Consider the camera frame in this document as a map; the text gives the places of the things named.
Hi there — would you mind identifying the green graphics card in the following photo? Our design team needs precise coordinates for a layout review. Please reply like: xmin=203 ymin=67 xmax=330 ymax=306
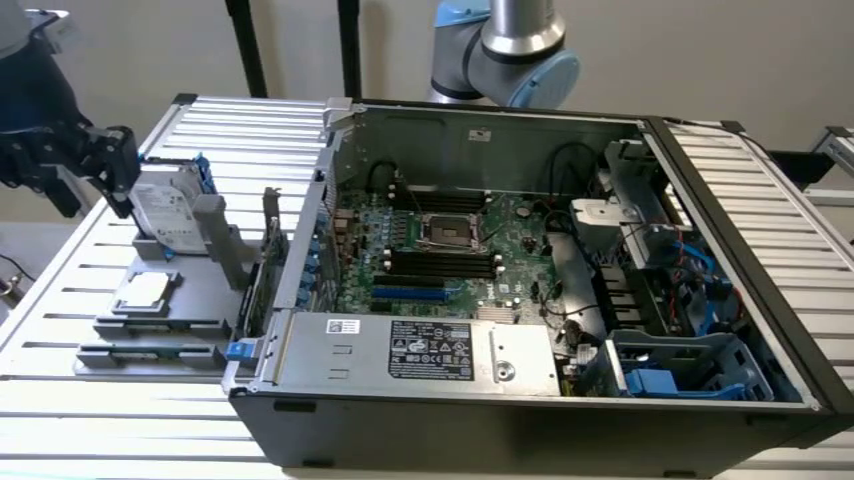
xmin=238 ymin=186 xmax=294 ymax=337

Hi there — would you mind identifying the blue disk caddy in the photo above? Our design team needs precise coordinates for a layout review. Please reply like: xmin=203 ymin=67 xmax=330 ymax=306
xmin=188 ymin=156 xmax=219 ymax=199

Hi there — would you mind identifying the black RAM slot bank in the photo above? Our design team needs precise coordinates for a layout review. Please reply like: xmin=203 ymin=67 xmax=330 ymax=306
xmin=391 ymin=188 xmax=487 ymax=215
xmin=387 ymin=248 xmax=501 ymax=280

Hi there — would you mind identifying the green RAM stick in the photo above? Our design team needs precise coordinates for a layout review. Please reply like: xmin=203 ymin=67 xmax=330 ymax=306
xmin=108 ymin=347 xmax=220 ymax=360

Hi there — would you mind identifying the metal CPU socket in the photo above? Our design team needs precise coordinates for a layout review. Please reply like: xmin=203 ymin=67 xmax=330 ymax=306
xmin=407 ymin=211 xmax=487 ymax=252

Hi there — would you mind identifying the black cable on slats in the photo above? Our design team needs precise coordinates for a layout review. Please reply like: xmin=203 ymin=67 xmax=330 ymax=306
xmin=665 ymin=116 xmax=806 ymax=192

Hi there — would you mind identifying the grey parts rack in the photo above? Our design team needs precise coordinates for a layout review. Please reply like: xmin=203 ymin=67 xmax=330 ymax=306
xmin=72 ymin=193 xmax=286 ymax=377

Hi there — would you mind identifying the silver power supply unit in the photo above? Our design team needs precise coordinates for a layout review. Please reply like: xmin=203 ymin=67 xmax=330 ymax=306
xmin=256 ymin=311 xmax=563 ymax=399

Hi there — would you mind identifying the black looped wire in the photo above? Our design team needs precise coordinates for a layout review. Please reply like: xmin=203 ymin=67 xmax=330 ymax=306
xmin=371 ymin=159 xmax=403 ymax=195
xmin=547 ymin=141 xmax=591 ymax=197

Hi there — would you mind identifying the silver hard disk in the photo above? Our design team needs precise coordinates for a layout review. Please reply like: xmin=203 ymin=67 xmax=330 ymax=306
xmin=128 ymin=166 xmax=203 ymax=252

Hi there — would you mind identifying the green motherboard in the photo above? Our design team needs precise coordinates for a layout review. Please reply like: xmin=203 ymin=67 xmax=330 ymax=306
xmin=324 ymin=187 xmax=593 ymax=327

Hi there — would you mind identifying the blue case latch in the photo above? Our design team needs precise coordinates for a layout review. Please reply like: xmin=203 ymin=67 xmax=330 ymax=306
xmin=226 ymin=338 xmax=260 ymax=362

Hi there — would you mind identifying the blue data wire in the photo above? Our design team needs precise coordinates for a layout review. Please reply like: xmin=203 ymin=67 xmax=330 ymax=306
xmin=677 ymin=238 xmax=743 ymax=334

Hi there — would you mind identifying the blue-grey plastic disk bay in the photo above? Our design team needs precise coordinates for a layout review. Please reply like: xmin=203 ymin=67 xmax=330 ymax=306
xmin=602 ymin=328 xmax=778 ymax=403

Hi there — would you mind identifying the blue expansion slot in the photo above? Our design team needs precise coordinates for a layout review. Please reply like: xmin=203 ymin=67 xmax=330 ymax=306
xmin=371 ymin=285 xmax=449 ymax=297

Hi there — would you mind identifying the silver CPU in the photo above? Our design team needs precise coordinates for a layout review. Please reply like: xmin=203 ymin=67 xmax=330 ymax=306
xmin=115 ymin=273 xmax=180 ymax=310

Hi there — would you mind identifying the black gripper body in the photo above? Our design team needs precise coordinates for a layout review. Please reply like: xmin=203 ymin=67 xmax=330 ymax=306
xmin=0 ymin=35 xmax=95 ymax=191

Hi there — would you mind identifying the grey metal drive cage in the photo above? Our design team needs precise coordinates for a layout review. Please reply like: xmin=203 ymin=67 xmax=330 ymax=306
xmin=569 ymin=140 xmax=693 ymax=267

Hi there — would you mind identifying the black open PC case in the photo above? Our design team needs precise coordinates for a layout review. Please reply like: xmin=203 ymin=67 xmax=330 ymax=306
xmin=222 ymin=97 xmax=854 ymax=472

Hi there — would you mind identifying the aluminium side table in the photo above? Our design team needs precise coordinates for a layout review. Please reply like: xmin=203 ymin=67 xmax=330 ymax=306
xmin=798 ymin=124 xmax=854 ymax=207

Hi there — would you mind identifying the black stand post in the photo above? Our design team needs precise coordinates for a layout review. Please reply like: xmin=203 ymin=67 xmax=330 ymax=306
xmin=335 ymin=0 xmax=366 ymax=100
xmin=224 ymin=0 xmax=270 ymax=99

